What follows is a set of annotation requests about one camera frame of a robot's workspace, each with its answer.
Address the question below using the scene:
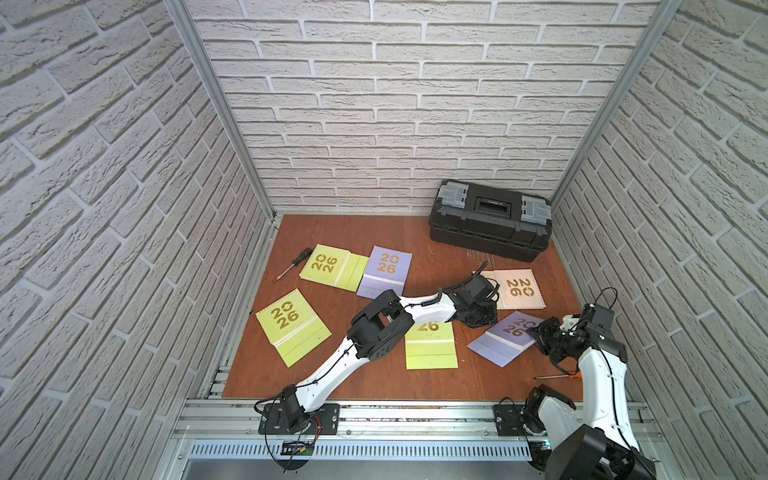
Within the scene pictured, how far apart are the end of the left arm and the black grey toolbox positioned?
0.22 m

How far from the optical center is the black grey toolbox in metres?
0.97

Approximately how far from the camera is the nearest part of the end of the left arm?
29.8 inches
